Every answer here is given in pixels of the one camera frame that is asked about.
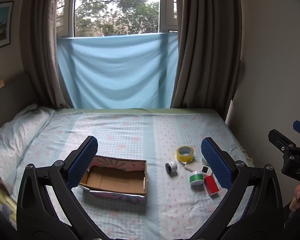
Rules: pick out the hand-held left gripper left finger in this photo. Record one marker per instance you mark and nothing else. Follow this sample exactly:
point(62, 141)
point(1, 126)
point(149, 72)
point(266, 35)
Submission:
point(82, 162)

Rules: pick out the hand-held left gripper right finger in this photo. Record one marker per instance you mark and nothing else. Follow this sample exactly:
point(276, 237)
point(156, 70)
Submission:
point(216, 165)

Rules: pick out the white remote control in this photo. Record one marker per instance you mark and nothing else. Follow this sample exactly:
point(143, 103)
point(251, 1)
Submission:
point(205, 169)

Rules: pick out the red box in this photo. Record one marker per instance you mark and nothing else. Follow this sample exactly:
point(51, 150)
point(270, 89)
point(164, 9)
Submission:
point(211, 186)

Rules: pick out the white bottle with green label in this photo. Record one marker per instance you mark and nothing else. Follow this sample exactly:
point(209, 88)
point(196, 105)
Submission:
point(196, 178)

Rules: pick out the cardboard box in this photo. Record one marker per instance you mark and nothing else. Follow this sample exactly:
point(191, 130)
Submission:
point(110, 180)

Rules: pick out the yellow tape roll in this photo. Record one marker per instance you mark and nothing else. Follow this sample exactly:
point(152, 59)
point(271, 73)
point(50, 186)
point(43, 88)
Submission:
point(180, 156)

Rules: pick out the person's right hand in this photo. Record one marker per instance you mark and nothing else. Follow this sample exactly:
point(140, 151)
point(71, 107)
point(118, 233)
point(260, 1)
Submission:
point(297, 197)

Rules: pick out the white earbud case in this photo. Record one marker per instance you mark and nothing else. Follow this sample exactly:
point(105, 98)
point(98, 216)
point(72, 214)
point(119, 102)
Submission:
point(193, 166)

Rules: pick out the small black silver jar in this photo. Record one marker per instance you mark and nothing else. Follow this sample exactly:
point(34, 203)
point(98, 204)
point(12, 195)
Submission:
point(171, 168)

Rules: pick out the checked floral bed sheet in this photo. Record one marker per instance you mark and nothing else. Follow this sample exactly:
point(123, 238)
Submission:
point(130, 135)

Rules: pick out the floral pillow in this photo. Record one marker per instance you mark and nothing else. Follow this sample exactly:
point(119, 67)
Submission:
point(17, 132)

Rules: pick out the yellow patterned cloth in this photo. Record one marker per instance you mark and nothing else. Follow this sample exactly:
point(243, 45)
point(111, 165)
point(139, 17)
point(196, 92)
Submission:
point(2, 205)

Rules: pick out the grey headboard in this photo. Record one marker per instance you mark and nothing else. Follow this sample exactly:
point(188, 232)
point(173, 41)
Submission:
point(12, 100)

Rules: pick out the light blue hanging cloth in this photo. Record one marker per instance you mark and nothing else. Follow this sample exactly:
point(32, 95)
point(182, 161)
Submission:
point(115, 72)

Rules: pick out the grey-brown curtain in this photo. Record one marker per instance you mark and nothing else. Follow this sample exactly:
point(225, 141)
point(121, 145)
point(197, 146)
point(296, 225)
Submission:
point(207, 42)
point(42, 42)

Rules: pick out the window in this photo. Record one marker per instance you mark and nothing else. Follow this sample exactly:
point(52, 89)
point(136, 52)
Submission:
point(115, 7)

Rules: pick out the framed wall poster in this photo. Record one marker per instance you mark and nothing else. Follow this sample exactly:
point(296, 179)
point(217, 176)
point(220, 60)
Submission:
point(0, 25)

